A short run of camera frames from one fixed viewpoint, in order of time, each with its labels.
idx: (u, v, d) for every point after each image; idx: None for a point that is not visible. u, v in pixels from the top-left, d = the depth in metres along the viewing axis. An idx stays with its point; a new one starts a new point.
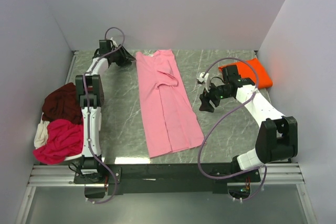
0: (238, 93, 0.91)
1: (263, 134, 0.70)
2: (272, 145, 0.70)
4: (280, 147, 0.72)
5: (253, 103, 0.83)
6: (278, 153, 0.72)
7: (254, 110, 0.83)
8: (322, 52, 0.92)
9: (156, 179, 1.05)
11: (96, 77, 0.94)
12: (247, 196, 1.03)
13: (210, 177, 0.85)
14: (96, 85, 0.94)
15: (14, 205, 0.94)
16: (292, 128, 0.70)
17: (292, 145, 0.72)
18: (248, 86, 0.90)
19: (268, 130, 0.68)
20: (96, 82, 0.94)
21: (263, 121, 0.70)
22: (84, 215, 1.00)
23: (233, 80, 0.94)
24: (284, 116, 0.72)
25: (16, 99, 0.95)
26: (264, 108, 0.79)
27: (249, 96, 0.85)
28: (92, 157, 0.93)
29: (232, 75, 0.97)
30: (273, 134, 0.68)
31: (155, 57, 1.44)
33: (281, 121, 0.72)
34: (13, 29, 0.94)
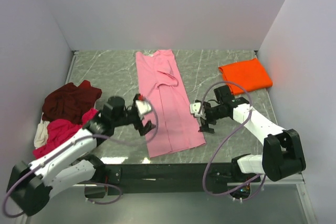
0: (234, 112, 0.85)
1: (266, 151, 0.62)
2: (279, 161, 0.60)
4: (289, 162, 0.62)
5: (251, 121, 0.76)
6: (288, 170, 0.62)
7: (254, 128, 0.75)
8: (322, 53, 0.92)
9: (156, 179, 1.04)
11: (34, 186, 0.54)
12: (247, 196, 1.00)
13: (218, 194, 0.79)
14: (27, 194, 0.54)
15: (14, 205, 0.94)
16: (295, 140, 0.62)
17: (298, 158, 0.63)
18: (244, 105, 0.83)
19: (273, 147, 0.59)
20: (29, 191, 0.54)
21: (265, 138, 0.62)
22: (84, 215, 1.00)
23: (227, 101, 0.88)
24: (285, 128, 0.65)
25: (16, 100, 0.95)
26: (263, 124, 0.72)
27: (246, 115, 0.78)
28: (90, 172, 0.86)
29: (226, 95, 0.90)
30: (278, 150, 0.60)
31: (155, 57, 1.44)
33: (282, 135, 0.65)
34: (13, 29, 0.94)
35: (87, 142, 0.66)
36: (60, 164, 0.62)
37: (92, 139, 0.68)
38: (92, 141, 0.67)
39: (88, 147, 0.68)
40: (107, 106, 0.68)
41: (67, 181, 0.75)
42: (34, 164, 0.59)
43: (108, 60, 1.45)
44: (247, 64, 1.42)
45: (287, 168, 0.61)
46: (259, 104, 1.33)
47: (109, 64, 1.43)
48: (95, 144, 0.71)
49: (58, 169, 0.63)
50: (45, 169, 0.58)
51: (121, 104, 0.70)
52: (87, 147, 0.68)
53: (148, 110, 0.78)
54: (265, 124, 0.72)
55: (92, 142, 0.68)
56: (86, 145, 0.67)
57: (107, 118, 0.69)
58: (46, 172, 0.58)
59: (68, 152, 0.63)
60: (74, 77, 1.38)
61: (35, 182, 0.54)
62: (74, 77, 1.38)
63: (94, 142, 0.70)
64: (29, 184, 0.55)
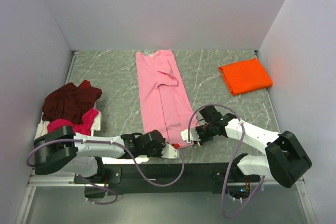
0: (227, 130, 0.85)
1: (271, 160, 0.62)
2: (286, 166, 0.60)
4: (295, 164, 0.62)
5: (246, 135, 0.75)
6: (298, 173, 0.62)
7: (251, 140, 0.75)
8: (322, 53, 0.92)
9: (156, 179, 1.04)
11: (66, 153, 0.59)
12: (247, 196, 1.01)
13: (233, 214, 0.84)
14: (56, 156, 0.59)
15: (14, 205, 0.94)
16: (294, 141, 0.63)
17: (302, 157, 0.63)
18: (234, 120, 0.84)
19: (275, 153, 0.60)
20: (59, 157, 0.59)
21: (265, 148, 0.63)
22: (84, 215, 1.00)
23: (216, 120, 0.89)
24: (280, 132, 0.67)
25: (16, 100, 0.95)
26: (259, 134, 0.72)
27: (239, 129, 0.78)
28: (92, 172, 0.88)
29: (212, 115, 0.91)
30: (282, 155, 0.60)
31: (155, 57, 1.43)
33: (280, 139, 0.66)
34: (13, 29, 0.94)
35: (118, 150, 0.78)
36: (92, 150, 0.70)
37: (122, 151, 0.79)
38: (122, 152, 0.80)
39: (113, 153, 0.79)
40: (149, 135, 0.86)
41: (76, 167, 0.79)
42: (77, 137, 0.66)
43: (108, 60, 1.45)
44: (247, 64, 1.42)
45: (296, 171, 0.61)
46: (259, 104, 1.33)
47: (109, 64, 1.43)
48: (118, 156, 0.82)
49: (86, 154, 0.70)
50: (82, 146, 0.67)
51: (158, 139, 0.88)
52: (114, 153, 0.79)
53: (175, 157, 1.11)
54: (260, 132, 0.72)
55: (119, 153, 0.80)
56: (115, 152, 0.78)
57: (142, 145, 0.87)
58: (82, 149, 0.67)
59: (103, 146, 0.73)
60: (74, 77, 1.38)
61: (69, 151, 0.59)
62: (74, 77, 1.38)
63: (117, 156, 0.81)
64: (63, 149, 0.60)
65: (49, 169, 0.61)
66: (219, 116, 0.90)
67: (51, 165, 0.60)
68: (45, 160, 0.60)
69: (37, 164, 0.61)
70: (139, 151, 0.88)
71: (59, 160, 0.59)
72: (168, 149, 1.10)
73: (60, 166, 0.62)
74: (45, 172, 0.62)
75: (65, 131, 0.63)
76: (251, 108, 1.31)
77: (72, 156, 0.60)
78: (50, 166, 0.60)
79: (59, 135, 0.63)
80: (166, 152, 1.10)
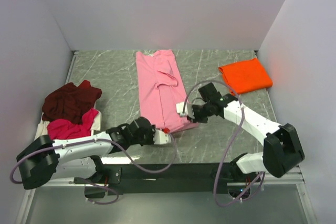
0: (225, 112, 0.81)
1: (268, 150, 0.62)
2: (281, 158, 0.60)
4: (290, 158, 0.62)
5: (246, 121, 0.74)
6: (291, 166, 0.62)
7: (250, 128, 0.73)
8: (322, 53, 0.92)
9: (156, 179, 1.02)
11: (48, 162, 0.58)
12: (247, 196, 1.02)
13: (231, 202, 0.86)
14: (39, 167, 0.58)
15: (14, 205, 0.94)
16: (293, 135, 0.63)
17: (297, 151, 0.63)
18: (234, 103, 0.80)
19: (274, 145, 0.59)
20: (41, 167, 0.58)
21: (264, 138, 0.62)
22: (84, 215, 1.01)
23: (214, 100, 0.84)
24: (280, 125, 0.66)
25: (16, 100, 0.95)
26: (259, 123, 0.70)
27: (239, 114, 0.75)
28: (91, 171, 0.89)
29: (212, 94, 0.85)
30: (279, 148, 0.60)
31: (155, 57, 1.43)
33: (279, 131, 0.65)
34: (13, 30, 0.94)
35: (105, 145, 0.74)
36: (76, 153, 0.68)
37: (109, 146, 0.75)
38: (110, 146, 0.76)
39: (102, 149, 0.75)
40: (135, 123, 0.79)
41: (71, 170, 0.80)
42: (57, 144, 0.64)
43: (108, 60, 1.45)
44: (247, 64, 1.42)
45: (290, 163, 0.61)
46: (259, 104, 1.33)
47: (109, 64, 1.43)
48: (108, 150, 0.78)
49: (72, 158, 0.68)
50: (64, 151, 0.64)
51: (146, 126, 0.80)
52: (102, 150, 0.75)
53: (166, 141, 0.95)
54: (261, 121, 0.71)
55: (108, 147, 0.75)
56: (103, 148, 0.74)
57: (129, 133, 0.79)
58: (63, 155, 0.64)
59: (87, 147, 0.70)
60: (74, 77, 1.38)
61: (51, 160, 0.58)
62: (74, 77, 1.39)
63: (107, 150, 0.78)
64: (44, 159, 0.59)
65: (38, 181, 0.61)
66: (218, 96, 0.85)
67: (35, 178, 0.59)
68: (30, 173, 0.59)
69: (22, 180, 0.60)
70: (128, 141, 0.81)
71: (42, 171, 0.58)
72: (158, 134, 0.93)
73: (48, 175, 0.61)
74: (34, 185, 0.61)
75: (43, 142, 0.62)
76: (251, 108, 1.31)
77: (55, 164, 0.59)
78: (35, 178, 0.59)
79: (38, 147, 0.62)
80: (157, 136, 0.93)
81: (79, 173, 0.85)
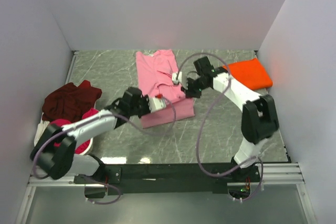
0: (214, 83, 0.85)
1: (245, 116, 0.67)
2: (255, 123, 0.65)
4: (265, 125, 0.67)
5: (231, 90, 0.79)
6: (264, 132, 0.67)
7: (233, 96, 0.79)
8: (322, 52, 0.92)
9: (156, 179, 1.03)
11: (66, 144, 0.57)
12: (247, 196, 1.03)
13: (209, 174, 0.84)
14: (59, 151, 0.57)
15: (14, 205, 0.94)
16: (270, 105, 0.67)
17: (273, 120, 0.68)
18: (223, 75, 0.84)
19: (250, 110, 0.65)
20: (61, 149, 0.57)
21: (244, 105, 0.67)
22: (84, 215, 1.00)
23: (208, 72, 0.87)
24: (261, 95, 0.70)
25: (16, 100, 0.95)
26: (241, 92, 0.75)
27: (226, 84, 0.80)
28: (95, 166, 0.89)
29: (205, 67, 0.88)
30: (255, 114, 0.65)
31: (155, 57, 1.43)
33: (259, 101, 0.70)
34: (13, 30, 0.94)
35: (110, 119, 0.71)
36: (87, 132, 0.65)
37: (114, 118, 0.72)
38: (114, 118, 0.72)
39: (109, 124, 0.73)
40: (128, 92, 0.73)
41: (80, 162, 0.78)
42: (67, 127, 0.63)
43: (108, 60, 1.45)
44: (246, 64, 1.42)
45: (263, 129, 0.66)
46: None
47: (109, 64, 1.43)
48: (114, 124, 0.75)
49: (84, 138, 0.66)
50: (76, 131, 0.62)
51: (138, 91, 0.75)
52: (111, 124, 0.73)
53: (161, 107, 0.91)
54: (244, 92, 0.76)
55: (113, 121, 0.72)
56: (108, 122, 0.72)
57: (125, 104, 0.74)
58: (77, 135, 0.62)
59: (97, 124, 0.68)
60: (74, 77, 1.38)
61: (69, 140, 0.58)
62: (74, 77, 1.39)
63: (114, 123, 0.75)
64: (62, 142, 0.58)
65: (61, 168, 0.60)
66: (211, 68, 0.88)
67: (60, 163, 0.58)
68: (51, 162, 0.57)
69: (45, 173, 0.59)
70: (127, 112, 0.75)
71: (64, 153, 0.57)
72: (153, 102, 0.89)
73: (69, 158, 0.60)
74: (59, 174, 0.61)
75: (53, 129, 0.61)
76: None
77: (74, 143, 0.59)
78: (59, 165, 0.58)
79: (50, 135, 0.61)
80: (152, 105, 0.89)
81: (82, 170, 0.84)
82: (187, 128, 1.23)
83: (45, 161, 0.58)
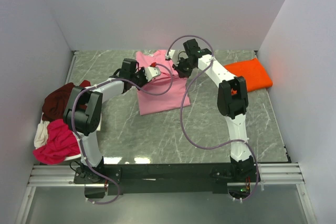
0: (199, 62, 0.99)
1: (220, 93, 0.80)
2: (228, 100, 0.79)
4: (237, 102, 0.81)
5: (211, 70, 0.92)
6: (235, 107, 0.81)
7: (213, 75, 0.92)
8: (322, 53, 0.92)
9: (156, 179, 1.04)
11: (97, 96, 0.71)
12: (247, 196, 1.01)
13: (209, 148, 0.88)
14: (92, 103, 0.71)
15: (14, 205, 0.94)
16: (242, 85, 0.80)
17: (243, 98, 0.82)
18: (207, 56, 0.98)
19: (224, 89, 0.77)
20: (93, 101, 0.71)
21: (220, 83, 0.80)
22: (84, 215, 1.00)
23: (193, 52, 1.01)
24: (235, 76, 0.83)
25: (16, 101, 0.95)
26: (220, 72, 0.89)
27: (208, 64, 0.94)
28: (98, 155, 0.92)
29: (192, 47, 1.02)
30: (228, 92, 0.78)
31: (155, 57, 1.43)
33: (233, 82, 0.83)
34: (13, 30, 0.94)
35: (119, 83, 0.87)
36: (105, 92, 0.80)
37: (122, 82, 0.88)
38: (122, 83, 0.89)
39: (119, 87, 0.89)
40: (126, 62, 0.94)
41: (93, 139, 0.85)
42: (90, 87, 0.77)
43: (108, 60, 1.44)
44: (247, 64, 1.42)
45: (233, 105, 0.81)
46: (259, 104, 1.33)
47: (109, 64, 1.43)
48: (122, 88, 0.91)
49: None
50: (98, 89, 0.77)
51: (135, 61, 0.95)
52: (118, 88, 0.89)
53: (157, 74, 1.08)
54: (222, 72, 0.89)
55: (122, 84, 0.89)
56: (118, 86, 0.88)
57: (126, 72, 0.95)
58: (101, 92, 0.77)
59: (109, 85, 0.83)
60: (74, 77, 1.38)
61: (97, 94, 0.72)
62: (74, 77, 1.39)
63: (122, 87, 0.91)
64: (92, 97, 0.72)
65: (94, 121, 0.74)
66: (197, 49, 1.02)
67: (94, 115, 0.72)
68: (87, 115, 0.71)
69: (83, 126, 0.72)
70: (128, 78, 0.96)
71: (97, 105, 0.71)
72: (149, 71, 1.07)
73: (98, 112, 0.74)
74: (94, 127, 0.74)
75: (78, 89, 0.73)
76: (251, 108, 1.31)
77: (101, 96, 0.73)
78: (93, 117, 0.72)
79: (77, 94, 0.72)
80: (148, 74, 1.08)
81: (90, 158, 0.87)
82: (187, 128, 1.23)
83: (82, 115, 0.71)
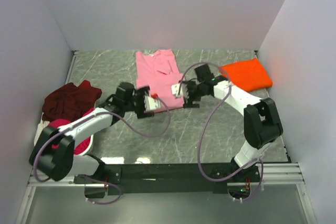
0: (215, 91, 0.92)
1: (246, 119, 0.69)
2: (258, 128, 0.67)
4: (269, 131, 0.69)
5: (232, 96, 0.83)
6: (268, 137, 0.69)
7: (234, 102, 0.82)
8: (322, 53, 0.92)
9: (156, 179, 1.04)
11: (66, 145, 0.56)
12: (247, 196, 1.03)
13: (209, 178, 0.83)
14: (60, 153, 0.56)
15: (14, 205, 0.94)
16: (272, 108, 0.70)
17: (275, 124, 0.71)
18: (223, 82, 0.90)
19: (251, 114, 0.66)
20: (62, 150, 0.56)
21: (245, 108, 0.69)
22: (84, 215, 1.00)
23: (208, 81, 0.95)
24: (261, 98, 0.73)
25: (15, 101, 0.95)
26: (242, 97, 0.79)
27: (226, 91, 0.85)
28: (93, 164, 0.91)
29: (207, 75, 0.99)
30: (256, 118, 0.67)
31: (155, 57, 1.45)
33: (261, 105, 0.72)
34: (13, 30, 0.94)
35: (105, 116, 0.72)
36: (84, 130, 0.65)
37: (109, 115, 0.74)
38: (109, 116, 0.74)
39: (105, 121, 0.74)
40: (120, 88, 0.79)
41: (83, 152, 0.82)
42: (63, 127, 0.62)
43: (108, 60, 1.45)
44: (247, 64, 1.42)
45: (266, 134, 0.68)
46: None
47: (109, 64, 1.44)
48: (110, 121, 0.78)
49: (83, 136, 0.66)
50: (73, 131, 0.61)
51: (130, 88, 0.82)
52: (105, 121, 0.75)
53: (156, 107, 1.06)
54: (244, 96, 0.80)
55: (109, 118, 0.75)
56: (104, 119, 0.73)
57: (119, 99, 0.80)
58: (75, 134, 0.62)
59: (93, 121, 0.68)
60: (74, 77, 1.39)
61: (68, 141, 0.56)
62: (74, 77, 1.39)
63: (111, 120, 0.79)
64: (60, 145, 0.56)
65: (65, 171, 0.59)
66: (211, 77, 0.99)
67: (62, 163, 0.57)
68: (53, 166, 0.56)
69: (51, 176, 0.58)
70: (122, 107, 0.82)
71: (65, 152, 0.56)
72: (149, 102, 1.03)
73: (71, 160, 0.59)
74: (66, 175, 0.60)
75: (50, 131, 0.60)
76: None
77: (73, 144, 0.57)
78: (61, 166, 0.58)
79: (48, 137, 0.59)
80: (147, 105, 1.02)
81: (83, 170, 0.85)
82: (187, 128, 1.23)
83: (47, 162, 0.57)
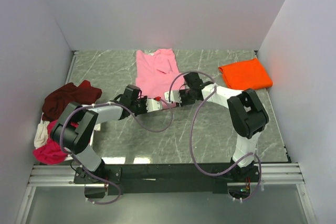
0: (203, 93, 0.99)
1: (231, 110, 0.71)
2: (243, 116, 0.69)
4: (254, 118, 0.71)
5: (217, 94, 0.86)
6: (254, 124, 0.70)
7: (220, 98, 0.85)
8: (322, 53, 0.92)
9: (156, 179, 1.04)
11: (91, 116, 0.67)
12: (247, 196, 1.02)
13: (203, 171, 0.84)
14: (84, 122, 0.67)
15: (14, 205, 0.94)
16: (253, 96, 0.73)
17: (260, 110, 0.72)
18: (210, 85, 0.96)
19: (234, 102, 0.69)
20: (87, 120, 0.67)
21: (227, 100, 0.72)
22: (84, 215, 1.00)
23: (196, 86, 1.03)
24: (242, 90, 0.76)
25: (15, 101, 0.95)
26: (225, 92, 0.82)
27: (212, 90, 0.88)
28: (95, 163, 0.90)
29: (195, 81, 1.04)
30: (239, 105, 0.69)
31: (155, 56, 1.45)
33: (243, 97, 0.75)
34: (13, 30, 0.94)
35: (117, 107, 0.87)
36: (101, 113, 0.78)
37: (119, 108, 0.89)
38: (118, 108, 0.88)
39: (115, 114, 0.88)
40: (128, 88, 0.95)
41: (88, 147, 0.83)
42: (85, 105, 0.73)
43: (108, 60, 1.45)
44: (247, 64, 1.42)
45: (251, 120, 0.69)
46: None
47: (109, 64, 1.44)
48: (119, 114, 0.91)
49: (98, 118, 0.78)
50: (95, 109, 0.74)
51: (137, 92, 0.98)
52: (116, 114, 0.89)
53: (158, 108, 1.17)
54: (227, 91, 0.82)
55: (119, 110, 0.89)
56: (115, 110, 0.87)
57: (127, 98, 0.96)
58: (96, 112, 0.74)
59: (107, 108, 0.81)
60: (74, 77, 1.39)
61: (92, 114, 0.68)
62: (74, 77, 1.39)
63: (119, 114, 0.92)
64: (86, 116, 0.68)
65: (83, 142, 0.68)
66: (199, 83, 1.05)
67: (84, 135, 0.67)
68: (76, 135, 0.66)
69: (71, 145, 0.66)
70: (128, 105, 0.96)
71: (89, 125, 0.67)
72: (151, 103, 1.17)
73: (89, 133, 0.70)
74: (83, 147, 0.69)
75: (74, 105, 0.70)
76: None
77: (95, 117, 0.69)
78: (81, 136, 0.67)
79: (72, 110, 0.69)
80: (150, 106, 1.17)
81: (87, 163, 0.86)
82: (186, 128, 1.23)
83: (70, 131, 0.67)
